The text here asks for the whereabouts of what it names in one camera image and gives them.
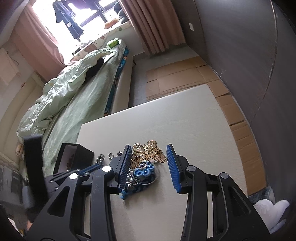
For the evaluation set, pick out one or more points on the pink curtain left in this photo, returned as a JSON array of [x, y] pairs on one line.
[[37, 44]]

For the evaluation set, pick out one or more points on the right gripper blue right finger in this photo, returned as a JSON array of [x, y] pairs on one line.
[[176, 170]]

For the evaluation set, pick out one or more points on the gold butterfly brooch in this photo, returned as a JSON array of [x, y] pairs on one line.
[[147, 151]]

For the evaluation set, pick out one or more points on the black item on bed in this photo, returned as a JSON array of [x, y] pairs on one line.
[[94, 69]]

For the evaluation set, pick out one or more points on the white slipper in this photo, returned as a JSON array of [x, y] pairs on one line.
[[271, 213]]

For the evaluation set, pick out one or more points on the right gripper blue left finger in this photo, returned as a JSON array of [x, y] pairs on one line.
[[122, 165]]

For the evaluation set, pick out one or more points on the beige headboard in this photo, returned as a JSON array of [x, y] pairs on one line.
[[24, 99]]

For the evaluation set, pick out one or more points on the beige bed base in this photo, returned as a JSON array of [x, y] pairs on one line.
[[122, 92]]

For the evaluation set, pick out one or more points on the black jewelry box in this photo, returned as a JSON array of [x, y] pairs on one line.
[[72, 157]]

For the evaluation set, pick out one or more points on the dark wardrobe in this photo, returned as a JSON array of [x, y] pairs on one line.
[[251, 46]]

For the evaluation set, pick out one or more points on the light green duvet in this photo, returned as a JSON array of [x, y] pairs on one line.
[[57, 93]]

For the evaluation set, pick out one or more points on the pink curtain right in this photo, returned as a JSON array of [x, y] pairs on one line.
[[156, 24]]

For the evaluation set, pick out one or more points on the green box on bed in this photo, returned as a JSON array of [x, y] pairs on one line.
[[113, 43]]

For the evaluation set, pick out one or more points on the green bed blanket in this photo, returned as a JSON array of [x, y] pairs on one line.
[[92, 101]]

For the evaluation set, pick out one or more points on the floral window seat cushion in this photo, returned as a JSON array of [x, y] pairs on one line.
[[100, 41]]

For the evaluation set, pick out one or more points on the white wall socket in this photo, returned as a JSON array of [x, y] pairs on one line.
[[191, 26]]

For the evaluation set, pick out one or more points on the flattened cardboard sheets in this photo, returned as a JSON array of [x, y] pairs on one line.
[[208, 126]]

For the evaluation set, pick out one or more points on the pink curtain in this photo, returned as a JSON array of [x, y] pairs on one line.
[[37, 44], [156, 24]]

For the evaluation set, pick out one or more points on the hanging dark clothes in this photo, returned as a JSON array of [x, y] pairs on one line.
[[64, 15]]

